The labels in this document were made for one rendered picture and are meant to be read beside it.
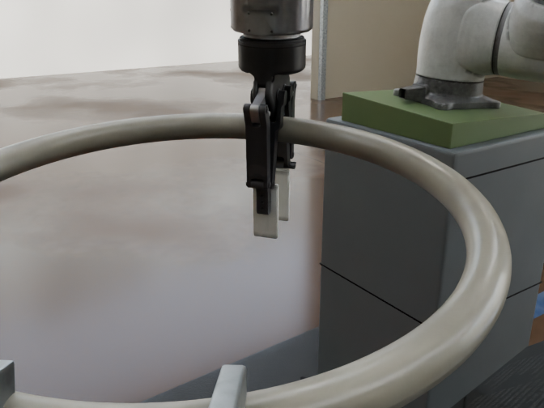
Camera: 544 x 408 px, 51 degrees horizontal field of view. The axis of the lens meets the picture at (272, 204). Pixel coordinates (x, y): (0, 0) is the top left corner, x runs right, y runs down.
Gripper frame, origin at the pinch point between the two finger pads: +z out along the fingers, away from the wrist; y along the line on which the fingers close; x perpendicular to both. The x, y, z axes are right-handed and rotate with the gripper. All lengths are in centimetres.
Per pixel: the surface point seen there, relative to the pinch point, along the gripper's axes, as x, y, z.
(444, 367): 20.3, 36.7, -9.2
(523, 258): 42, -70, 39
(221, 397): 11.4, 45.4, -12.6
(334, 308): -2, -66, 60
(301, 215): -44, -200, 99
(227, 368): 10.6, 42.6, -11.5
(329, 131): 7.3, 2.4, -10.6
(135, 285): -89, -108, 94
